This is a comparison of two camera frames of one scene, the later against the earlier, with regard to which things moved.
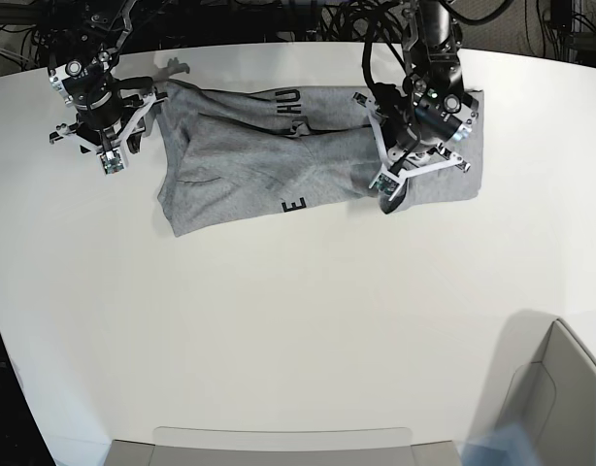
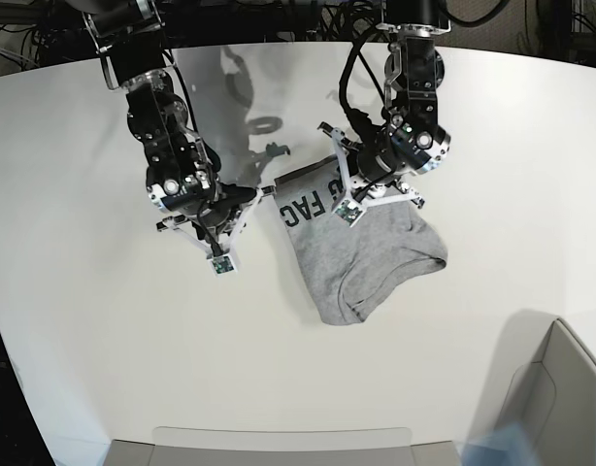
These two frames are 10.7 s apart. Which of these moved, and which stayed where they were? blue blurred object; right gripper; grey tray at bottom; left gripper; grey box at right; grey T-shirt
Moved: grey T-shirt; right gripper; left gripper
Stayed: grey tray at bottom; blue blurred object; grey box at right
